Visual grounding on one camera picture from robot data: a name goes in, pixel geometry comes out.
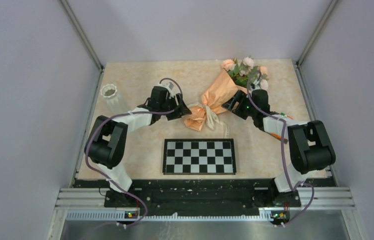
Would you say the aluminium frame rail right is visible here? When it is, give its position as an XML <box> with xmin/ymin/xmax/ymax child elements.
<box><xmin>297</xmin><ymin>0</ymin><xmax>350</xmax><ymax>186</ymax></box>

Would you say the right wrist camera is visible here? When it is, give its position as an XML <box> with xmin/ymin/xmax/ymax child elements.
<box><xmin>246</xmin><ymin>78</ymin><xmax>262</xmax><ymax>92</ymax></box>

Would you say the aluminium front rail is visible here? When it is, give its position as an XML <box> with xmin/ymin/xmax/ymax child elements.
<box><xmin>55</xmin><ymin>187</ymin><xmax>355</xmax><ymax>223</ymax></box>

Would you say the black white checkerboard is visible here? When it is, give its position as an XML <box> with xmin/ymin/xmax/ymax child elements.
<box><xmin>162</xmin><ymin>138</ymin><xmax>237</xmax><ymax>175</ymax></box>

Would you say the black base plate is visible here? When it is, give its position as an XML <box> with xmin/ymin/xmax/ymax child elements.
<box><xmin>73</xmin><ymin>179</ymin><xmax>332</xmax><ymax>209</ymax></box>

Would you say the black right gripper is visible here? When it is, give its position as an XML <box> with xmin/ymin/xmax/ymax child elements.
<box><xmin>222</xmin><ymin>90</ymin><xmax>257</xmax><ymax>121</ymax></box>

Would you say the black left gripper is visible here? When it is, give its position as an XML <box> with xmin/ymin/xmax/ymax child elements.
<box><xmin>159</xmin><ymin>93</ymin><xmax>191</xmax><ymax>121</ymax></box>

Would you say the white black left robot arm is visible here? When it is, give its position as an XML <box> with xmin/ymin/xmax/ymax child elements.
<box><xmin>84</xmin><ymin>85</ymin><xmax>191</xmax><ymax>207</ymax></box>

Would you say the flower bouquet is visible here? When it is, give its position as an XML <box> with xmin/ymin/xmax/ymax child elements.
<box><xmin>184</xmin><ymin>56</ymin><xmax>269</xmax><ymax>131</ymax></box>

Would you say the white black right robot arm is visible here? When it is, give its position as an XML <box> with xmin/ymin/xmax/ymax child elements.
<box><xmin>222</xmin><ymin>89</ymin><xmax>336</xmax><ymax>206</ymax></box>

